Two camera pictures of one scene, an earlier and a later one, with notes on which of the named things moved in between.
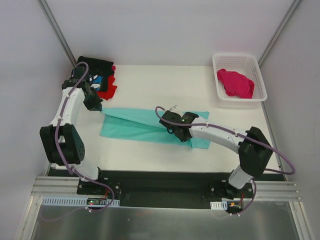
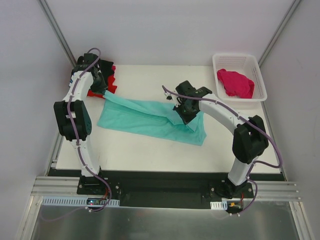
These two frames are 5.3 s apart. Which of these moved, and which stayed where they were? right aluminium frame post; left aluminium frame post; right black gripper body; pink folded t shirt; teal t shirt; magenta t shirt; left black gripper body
Moved: left black gripper body; right black gripper body; teal t shirt
Stayed: pink folded t shirt; left aluminium frame post; right aluminium frame post; magenta t shirt
